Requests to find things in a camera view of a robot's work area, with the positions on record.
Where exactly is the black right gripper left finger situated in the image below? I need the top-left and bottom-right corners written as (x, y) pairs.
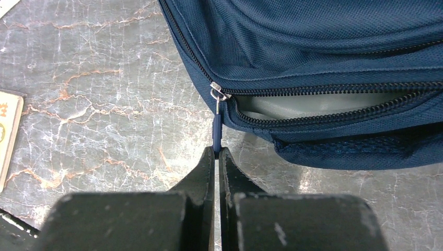
top-left (169, 146), bottom-right (215, 250)

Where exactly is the orange spiral notebook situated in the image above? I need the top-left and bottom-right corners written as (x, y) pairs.
top-left (1, 89), bottom-right (24, 192)

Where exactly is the navy blue student backpack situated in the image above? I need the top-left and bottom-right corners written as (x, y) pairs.
top-left (159, 1), bottom-right (442, 170)

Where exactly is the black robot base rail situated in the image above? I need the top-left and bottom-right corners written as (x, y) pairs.
top-left (1, 209), bottom-right (39, 251)

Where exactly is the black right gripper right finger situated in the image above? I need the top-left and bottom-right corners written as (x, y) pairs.
top-left (219, 147), bottom-right (269, 250)

